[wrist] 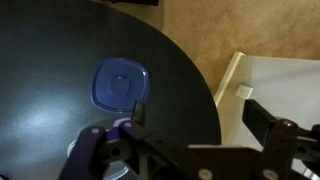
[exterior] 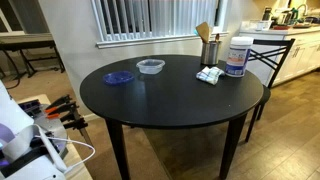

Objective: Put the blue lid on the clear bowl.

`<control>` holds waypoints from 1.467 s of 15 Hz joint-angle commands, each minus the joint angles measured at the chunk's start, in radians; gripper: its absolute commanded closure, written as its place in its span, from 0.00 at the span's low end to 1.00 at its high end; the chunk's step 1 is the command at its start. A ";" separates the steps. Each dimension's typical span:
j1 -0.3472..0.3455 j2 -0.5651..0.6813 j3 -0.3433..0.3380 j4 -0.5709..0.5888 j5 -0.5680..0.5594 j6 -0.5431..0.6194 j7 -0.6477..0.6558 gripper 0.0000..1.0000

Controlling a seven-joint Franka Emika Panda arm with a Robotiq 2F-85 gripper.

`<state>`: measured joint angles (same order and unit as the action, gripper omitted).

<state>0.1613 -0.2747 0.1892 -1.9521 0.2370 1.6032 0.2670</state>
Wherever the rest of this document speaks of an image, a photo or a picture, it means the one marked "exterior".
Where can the clear plastic bowl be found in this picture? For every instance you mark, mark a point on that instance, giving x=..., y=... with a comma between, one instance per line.
x=150, y=66

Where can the white crumpled packet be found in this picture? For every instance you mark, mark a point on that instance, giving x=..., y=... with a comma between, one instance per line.
x=210, y=75

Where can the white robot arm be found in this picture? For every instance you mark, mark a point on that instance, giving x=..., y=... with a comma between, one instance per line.
x=13, y=116

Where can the white robot device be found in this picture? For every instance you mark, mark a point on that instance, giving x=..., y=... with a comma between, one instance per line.
x=78, y=168

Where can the white wipes canister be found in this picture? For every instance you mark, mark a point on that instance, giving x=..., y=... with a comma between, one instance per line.
x=237, y=56

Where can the red plate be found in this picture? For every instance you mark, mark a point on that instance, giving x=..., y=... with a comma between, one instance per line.
x=281, y=27

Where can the purple black control box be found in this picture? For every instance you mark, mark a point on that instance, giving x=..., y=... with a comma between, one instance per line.
x=30, y=106

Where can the blue plastic lid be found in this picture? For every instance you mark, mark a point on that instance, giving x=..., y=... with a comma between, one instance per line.
x=118, y=77

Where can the round black table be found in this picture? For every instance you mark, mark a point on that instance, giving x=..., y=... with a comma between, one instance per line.
x=173, y=96

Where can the blue utensil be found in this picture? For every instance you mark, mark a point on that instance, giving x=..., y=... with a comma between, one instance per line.
x=194, y=32

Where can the metal utensil cup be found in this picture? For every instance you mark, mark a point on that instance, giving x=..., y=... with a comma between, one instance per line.
x=210, y=53

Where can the white kitchen counter cabinet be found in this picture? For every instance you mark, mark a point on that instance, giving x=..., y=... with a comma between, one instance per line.
x=301, y=53

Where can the wooden spatula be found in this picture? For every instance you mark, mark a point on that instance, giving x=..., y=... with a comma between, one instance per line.
x=204, y=31

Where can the black bottle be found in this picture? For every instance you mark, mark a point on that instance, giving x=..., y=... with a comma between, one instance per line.
x=266, y=13

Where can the clear plastic container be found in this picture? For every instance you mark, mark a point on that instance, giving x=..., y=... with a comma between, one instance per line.
x=263, y=25

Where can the black orange bar clamp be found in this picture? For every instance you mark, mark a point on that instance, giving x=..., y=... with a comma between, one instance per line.
x=65, y=116
x=63, y=107
x=76, y=124
x=59, y=100

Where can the grey metal base plate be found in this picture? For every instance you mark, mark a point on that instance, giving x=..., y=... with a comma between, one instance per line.
x=53, y=125

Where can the black folding stand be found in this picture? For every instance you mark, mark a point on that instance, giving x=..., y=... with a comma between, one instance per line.
x=26, y=45

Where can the metal kitchen faucet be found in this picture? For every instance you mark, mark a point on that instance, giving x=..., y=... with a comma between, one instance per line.
x=301, y=7

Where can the black metal chair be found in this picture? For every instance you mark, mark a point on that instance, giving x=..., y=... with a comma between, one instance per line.
x=273, y=56

